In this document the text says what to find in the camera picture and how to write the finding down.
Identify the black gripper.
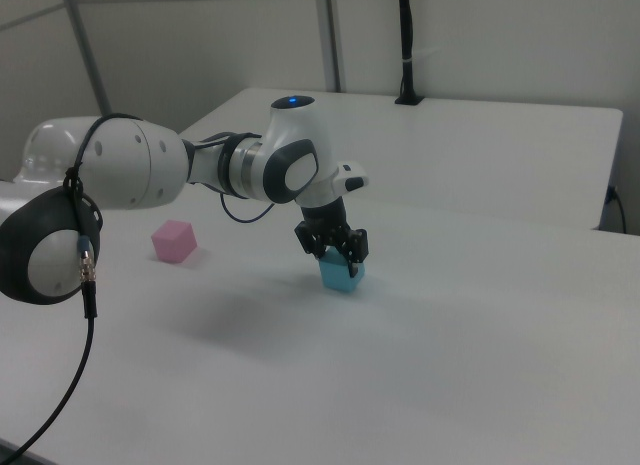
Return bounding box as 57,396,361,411
293,196,371,279

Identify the blue cube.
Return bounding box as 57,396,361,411
319,248,367,294

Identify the pink cube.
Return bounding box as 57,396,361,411
150,219,198,264

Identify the upright metal frame post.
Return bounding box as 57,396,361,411
314,0,347,93

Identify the black camera stand pole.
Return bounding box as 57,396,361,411
394,0,427,107

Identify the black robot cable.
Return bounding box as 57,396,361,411
0,113,277,459

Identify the black wall power cable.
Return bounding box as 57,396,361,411
606,184,629,234

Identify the slanted metal frame post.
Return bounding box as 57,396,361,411
57,0,113,118

